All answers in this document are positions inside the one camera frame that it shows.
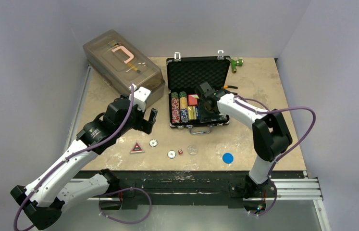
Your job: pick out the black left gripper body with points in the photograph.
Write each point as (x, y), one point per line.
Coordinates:
(136, 112)

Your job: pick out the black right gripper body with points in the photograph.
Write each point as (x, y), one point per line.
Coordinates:
(204, 106)

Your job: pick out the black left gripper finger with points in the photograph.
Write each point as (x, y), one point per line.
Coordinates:
(140, 124)
(151, 121)

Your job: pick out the blue yellow card deck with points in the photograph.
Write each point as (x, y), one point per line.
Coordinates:
(193, 113)

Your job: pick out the red card deck box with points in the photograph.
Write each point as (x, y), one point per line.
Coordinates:
(192, 99)

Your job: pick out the red triangle all-in marker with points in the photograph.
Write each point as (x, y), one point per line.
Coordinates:
(137, 149)

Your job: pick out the clear round button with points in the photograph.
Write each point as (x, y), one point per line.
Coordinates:
(192, 149)

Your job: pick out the blue round button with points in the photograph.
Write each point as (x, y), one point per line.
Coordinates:
(227, 158)

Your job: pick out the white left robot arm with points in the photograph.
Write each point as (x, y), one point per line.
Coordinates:
(45, 199)

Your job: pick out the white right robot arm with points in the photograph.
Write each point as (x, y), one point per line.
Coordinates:
(271, 136)

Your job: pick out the black poker set case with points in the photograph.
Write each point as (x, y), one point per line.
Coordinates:
(186, 73)

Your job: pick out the white dealer chip left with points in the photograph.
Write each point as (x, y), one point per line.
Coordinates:
(153, 143)

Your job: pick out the white dealer chip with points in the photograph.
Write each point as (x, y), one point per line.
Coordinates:
(171, 154)
(153, 143)

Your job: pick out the yellow blue chip row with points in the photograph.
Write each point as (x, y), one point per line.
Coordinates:
(183, 107)

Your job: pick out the red white chip row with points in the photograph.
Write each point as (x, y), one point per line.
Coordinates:
(175, 108)

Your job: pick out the white dealer chip right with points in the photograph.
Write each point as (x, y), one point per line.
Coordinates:
(171, 154)

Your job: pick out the green toy tool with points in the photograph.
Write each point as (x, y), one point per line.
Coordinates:
(235, 64)

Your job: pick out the translucent brown plastic box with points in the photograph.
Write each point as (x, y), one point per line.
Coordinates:
(141, 71)

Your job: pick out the pink c-clamp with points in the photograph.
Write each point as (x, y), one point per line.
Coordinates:
(125, 51)

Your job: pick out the orange handled pliers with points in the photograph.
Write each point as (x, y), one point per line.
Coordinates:
(231, 87)

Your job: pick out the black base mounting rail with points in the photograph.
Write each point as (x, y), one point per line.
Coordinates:
(214, 188)

